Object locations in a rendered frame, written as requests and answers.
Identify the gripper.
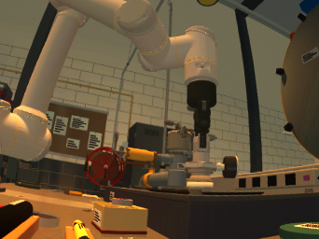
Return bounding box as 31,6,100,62
186,80,218,149

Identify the white gauge adaptor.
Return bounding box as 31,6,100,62
186,134,226,172

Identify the grey relief valve cap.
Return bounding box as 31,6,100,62
164,119,194,155

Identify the grey test port body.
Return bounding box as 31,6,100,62
138,129,195,190

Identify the black round knob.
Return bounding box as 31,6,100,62
221,155,240,179

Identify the dark steel pillar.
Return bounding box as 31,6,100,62
234,8,264,174
11,1,59,109

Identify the dark grey cabinet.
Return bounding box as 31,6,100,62
127,121,166,187

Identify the white round disc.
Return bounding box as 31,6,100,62
186,175,215,190

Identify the grey conduit pipe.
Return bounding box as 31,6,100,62
112,0,173,154

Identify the beige slotted box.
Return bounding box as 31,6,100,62
210,162,319,195

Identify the large brown round tank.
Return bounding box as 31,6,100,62
275,11,319,161

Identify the small dark box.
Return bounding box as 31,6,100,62
103,187,117,203

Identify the brown notice board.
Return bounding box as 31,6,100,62
45,101,109,161

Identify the beige box red base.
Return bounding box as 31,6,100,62
90,200,149,235

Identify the grey overhead beam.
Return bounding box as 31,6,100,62
172,0,319,39

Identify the dark low cupboard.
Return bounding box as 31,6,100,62
0,153,105,194

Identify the blue box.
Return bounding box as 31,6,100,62
298,0,319,14

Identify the dark red machine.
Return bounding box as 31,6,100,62
0,81,14,109

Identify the orange block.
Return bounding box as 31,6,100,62
0,215,41,239

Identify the black cylinder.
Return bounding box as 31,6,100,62
0,200,34,238

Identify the yellow cylinder handle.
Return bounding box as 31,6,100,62
124,147,159,163

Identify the red hose reel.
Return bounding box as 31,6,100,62
85,147,126,188

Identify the grey flat ring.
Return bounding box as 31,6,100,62
32,210,61,229

